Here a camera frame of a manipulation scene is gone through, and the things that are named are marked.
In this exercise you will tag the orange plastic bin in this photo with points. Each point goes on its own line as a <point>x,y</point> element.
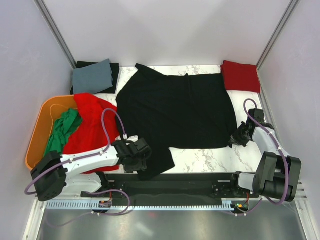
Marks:
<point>50,111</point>

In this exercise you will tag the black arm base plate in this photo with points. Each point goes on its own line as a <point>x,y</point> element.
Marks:
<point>182,189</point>

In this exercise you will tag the left aluminium frame post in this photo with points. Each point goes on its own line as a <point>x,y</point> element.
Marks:
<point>44,10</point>

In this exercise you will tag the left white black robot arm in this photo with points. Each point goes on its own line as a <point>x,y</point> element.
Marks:
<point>82,173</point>

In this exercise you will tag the black t shirt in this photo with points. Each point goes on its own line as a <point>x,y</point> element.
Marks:
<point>115,67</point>
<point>169,111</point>

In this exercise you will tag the bright red t shirt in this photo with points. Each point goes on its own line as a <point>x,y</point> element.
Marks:
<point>90,134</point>

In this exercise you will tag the folded black t shirt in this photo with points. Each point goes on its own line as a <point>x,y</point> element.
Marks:
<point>115,67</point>

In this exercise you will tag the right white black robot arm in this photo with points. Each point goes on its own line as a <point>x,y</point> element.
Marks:
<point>277,174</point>

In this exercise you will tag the green t shirt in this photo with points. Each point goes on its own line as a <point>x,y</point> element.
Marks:
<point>63,128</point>

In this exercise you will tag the aluminium frame post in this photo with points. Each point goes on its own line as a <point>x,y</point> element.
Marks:
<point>44,10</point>
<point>277,32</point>

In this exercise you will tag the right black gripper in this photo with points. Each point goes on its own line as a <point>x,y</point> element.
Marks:
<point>235,139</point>

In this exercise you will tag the folded grey t shirt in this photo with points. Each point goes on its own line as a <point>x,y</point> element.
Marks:
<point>93,78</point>

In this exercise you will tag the right aluminium frame post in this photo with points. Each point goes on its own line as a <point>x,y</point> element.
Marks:
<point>277,32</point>

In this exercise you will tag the slotted grey cable duct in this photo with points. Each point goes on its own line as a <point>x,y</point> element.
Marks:
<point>96,205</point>

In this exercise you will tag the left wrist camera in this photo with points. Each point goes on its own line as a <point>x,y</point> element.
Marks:
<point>135,140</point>

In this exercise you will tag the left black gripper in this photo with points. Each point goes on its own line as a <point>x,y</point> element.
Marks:
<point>141,165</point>

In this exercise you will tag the folded dark red t shirt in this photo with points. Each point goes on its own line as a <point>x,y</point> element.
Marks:
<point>240,77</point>

